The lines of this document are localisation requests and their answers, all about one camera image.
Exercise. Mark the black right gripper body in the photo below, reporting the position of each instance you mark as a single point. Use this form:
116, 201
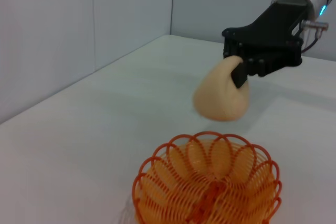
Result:
273, 37

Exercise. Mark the beige soft bun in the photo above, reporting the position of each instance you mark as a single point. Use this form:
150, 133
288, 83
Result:
218, 98

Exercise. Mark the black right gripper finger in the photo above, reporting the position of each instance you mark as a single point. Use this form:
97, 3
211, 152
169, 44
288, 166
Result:
240, 77
228, 51

